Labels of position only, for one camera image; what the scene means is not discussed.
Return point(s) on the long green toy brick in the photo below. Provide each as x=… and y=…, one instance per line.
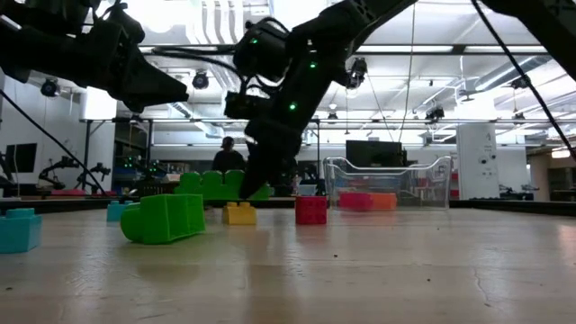
x=211, y=184

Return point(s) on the clear plastic bin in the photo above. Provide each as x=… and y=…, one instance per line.
x=387, y=180

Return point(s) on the red stepped toy brick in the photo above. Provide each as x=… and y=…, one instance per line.
x=354, y=201

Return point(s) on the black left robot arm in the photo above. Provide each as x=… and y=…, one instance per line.
x=40, y=49

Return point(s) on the small red toy brick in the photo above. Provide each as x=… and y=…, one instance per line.
x=311, y=210

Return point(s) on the orange toy brick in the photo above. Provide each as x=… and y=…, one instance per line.
x=384, y=201

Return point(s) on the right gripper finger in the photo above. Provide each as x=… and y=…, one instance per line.
x=265, y=166

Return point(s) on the yellow toy brick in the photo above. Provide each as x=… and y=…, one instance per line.
x=239, y=215

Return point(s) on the black monitor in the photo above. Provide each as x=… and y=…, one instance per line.
x=22, y=157
x=373, y=153

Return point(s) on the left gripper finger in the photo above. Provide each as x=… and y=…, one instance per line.
x=144, y=87

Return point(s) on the green stepped toy brick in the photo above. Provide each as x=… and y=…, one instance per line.
x=162, y=218

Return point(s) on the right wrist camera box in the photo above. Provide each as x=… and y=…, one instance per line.
x=243, y=105

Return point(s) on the black ceiling camera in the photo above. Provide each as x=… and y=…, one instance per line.
x=200, y=81
x=357, y=72
x=434, y=114
x=49, y=87

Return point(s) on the white pillar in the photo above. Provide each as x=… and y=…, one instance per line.
x=477, y=162

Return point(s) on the small cyan toy brick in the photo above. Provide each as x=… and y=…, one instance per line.
x=117, y=211
x=18, y=231

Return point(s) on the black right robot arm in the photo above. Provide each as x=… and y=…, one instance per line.
x=351, y=18

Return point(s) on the background black robot arm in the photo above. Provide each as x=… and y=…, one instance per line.
x=54, y=168
x=96, y=171

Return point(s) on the person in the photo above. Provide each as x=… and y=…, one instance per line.
x=228, y=159

